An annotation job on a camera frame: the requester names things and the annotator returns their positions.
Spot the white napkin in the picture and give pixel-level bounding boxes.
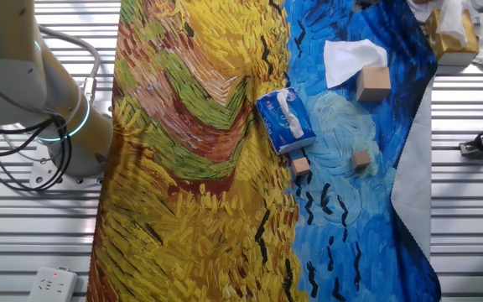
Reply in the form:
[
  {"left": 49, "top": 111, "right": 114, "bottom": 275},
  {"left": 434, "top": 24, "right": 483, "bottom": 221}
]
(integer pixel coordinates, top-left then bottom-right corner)
[
  {"left": 275, "top": 87, "right": 306, "bottom": 140},
  {"left": 323, "top": 39, "right": 389, "bottom": 90}
]

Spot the white tissue in gold box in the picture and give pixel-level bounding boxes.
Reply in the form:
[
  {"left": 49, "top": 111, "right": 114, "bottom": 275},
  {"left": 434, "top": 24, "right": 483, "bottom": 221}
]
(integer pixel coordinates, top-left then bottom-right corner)
[{"left": 435, "top": 0, "right": 470, "bottom": 48}]

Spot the large wooden cube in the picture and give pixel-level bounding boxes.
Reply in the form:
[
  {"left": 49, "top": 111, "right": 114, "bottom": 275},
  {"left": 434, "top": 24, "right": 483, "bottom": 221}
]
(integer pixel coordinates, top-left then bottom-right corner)
[{"left": 355, "top": 65, "right": 392, "bottom": 104}]

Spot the gold tissue box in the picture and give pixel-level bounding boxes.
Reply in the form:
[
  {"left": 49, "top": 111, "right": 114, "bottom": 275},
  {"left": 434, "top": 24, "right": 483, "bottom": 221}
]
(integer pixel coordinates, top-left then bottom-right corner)
[{"left": 424, "top": 8, "right": 480, "bottom": 67}]

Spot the blue tissue pack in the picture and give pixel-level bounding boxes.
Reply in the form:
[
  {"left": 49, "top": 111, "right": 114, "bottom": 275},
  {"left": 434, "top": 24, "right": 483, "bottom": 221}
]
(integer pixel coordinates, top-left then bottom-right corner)
[{"left": 256, "top": 87, "right": 317, "bottom": 156}]

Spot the small wooden cube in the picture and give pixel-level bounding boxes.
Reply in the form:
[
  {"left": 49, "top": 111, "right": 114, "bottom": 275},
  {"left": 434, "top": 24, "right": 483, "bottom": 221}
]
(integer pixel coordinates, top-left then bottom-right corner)
[
  {"left": 290, "top": 155, "right": 312, "bottom": 177},
  {"left": 351, "top": 150, "right": 371, "bottom": 170}
]

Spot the Van Gogh print tablecloth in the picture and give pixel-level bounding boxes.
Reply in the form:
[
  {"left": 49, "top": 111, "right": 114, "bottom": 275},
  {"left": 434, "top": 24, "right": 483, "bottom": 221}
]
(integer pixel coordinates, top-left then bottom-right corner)
[{"left": 86, "top": 0, "right": 442, "bottom": 302}]

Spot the white power strip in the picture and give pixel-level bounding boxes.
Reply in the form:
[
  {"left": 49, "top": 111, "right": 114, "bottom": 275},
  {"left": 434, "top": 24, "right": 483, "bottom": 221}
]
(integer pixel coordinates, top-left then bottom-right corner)
[{"left": 27, "top": 267, "right": 78, "bottom": 302}]

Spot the grey cable conduit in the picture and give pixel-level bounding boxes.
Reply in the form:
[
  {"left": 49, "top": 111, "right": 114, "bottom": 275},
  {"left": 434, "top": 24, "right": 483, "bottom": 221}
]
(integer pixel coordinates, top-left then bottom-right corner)
[{"left": 38, "top": 24, "right": 102, "bottom": 104}]

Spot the black base cable bundle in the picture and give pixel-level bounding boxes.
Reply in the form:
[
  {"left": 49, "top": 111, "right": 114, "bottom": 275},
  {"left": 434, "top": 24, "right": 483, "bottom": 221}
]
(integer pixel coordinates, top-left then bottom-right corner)
[{"left": 0, "top": 115, "right": 74, "bottom": 193}]

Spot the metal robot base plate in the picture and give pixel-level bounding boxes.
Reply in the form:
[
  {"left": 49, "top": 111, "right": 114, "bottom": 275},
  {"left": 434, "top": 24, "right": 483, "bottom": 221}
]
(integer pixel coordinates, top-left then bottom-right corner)
[{"left": 29, "top": 144, "right": 105, "bottom": 190}]

